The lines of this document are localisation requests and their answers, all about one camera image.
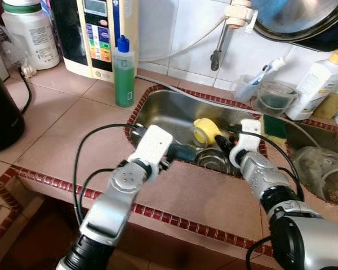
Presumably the hanging steel wok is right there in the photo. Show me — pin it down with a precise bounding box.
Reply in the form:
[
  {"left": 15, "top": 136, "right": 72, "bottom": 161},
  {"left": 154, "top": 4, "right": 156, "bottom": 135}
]
[{"left": 251, "top": 0, "right": 338, "bottom": 52}]

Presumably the yellow sponge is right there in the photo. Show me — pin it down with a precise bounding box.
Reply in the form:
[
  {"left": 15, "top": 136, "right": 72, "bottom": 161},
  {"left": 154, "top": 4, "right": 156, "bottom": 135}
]
[{"left": 313, "top": 93, "right": 338, "bottom": 120}]

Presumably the white jug with green lid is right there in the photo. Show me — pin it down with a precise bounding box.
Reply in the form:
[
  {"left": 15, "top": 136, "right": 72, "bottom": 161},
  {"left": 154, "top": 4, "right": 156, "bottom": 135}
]
[{"left": 1, "top": 0, "right": 60, "bottom": 71}]

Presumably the white water hose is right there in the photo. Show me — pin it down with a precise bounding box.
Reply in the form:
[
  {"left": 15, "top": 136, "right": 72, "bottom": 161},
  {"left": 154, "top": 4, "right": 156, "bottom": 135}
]
[{"left": 136, "top": 17, "right": 229, "bottom": 64}]

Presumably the white bottle with yellow cap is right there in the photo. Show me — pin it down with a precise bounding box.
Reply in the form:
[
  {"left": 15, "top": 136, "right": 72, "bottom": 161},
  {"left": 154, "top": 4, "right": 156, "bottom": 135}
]
[{"left": 286, "top": 51, "right": 338, "bottom": 122}]

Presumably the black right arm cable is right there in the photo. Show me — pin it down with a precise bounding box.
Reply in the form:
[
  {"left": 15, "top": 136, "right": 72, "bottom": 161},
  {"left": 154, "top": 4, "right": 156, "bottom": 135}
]
[{"left": 223, "top": 128, "right": 305, "bottom": 270}]

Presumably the yellow plastic bowl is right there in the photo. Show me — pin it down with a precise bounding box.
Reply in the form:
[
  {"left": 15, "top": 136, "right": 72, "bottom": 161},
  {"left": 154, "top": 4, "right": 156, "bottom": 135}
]
[{"left": 192, "top": 117, "right": 223, "bottom": 148}]

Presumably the clear plastic bag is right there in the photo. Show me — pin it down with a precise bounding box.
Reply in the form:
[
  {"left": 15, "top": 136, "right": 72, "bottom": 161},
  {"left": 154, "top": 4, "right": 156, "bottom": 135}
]
[{"left": 293, "top": 146, "right": 338, "bottom": 186}]

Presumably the blue mug with white rabbit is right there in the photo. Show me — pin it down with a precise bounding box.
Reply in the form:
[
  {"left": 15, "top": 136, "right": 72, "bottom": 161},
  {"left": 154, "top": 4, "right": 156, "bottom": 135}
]
[{"left": 166, "top": 142, "right": 199, "bottom": 165}]

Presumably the clear plastic measuring cup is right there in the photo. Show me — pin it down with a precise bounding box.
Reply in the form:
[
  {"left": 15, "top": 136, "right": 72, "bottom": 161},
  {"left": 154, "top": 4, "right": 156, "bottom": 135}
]
[{"left": 255, "top": 80, "right": 298, "bottom": 117}]

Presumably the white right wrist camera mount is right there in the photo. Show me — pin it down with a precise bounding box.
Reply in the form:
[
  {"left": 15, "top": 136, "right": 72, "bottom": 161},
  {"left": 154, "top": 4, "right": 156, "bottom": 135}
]
[{"left": 228, "top": 118, "right": 263, "bottom": 167}]

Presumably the shallow steel bowl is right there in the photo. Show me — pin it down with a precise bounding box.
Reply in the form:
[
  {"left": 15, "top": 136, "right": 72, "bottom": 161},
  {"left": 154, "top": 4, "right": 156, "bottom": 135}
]
[{"left": 194, "top": 147, "right": 234, "bottom": 174}]

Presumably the beige water ioniser appliance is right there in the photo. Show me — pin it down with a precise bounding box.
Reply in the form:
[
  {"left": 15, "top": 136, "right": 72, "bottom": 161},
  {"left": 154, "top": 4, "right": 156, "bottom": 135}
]
[{"left": 48, "top": 0, "right": 140, "bottom": 82}]

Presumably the chrome wall tap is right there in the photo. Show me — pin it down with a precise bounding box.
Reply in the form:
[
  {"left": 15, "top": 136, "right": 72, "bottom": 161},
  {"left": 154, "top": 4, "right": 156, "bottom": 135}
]
[{"left": 210, "top": 0, "right": 254, "bottom": 72}]

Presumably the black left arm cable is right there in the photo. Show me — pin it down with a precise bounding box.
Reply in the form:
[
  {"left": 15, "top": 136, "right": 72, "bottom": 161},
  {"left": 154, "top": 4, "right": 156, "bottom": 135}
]
[{"left": 72, "top": 124, "right": 150, "bottom": 226}]

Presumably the green scouring sponge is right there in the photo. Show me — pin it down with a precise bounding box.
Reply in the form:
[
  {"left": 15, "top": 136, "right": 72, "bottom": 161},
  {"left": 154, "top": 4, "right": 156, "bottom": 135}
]
[{"left": 260, "top": 115, "right": 288, "bottom": 140}]

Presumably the green dish soap bottle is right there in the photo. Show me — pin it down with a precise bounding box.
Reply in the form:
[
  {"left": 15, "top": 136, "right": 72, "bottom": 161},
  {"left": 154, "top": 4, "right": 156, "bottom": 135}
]
[{"left": 113, "top": 35, "right": 136, "bottom": 109}]

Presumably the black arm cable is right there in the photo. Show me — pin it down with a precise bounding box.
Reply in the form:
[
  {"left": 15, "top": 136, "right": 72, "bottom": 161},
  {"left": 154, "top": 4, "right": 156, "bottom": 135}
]
[
  {"left": 223, "top": 128, "right": 305, "bottom": 270},
  {"left": 72, "top": 124, "right": 150, "bottom": 226}
]

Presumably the black kettle cord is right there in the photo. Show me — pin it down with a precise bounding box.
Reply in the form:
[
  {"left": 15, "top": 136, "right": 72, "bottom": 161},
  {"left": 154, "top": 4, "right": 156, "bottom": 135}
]
[{"left": 20, "top": 67, "right": 33, "bottom": 116}]

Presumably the stainless steel sink basin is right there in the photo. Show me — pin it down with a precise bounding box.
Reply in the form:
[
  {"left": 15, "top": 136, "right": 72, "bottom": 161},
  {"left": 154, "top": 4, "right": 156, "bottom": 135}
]
[
  {"left": 282, "top": 121, "right": 338, "bottom": 206},
  {"left": 127, "top": 87, "right": 268, "bottom": 175}
]

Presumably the small clear toothbrush cup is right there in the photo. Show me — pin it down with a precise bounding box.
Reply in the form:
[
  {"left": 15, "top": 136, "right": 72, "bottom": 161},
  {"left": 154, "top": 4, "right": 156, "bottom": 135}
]
[{"left": 232, "top": 74, "right": 259, "bottom": 103}]

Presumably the black electric kettle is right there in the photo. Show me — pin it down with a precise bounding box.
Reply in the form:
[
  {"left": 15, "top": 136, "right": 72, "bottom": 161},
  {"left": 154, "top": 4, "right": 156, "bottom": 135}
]
[{"left": 0, "top": 62, "right": 26, "bottom": 154}]

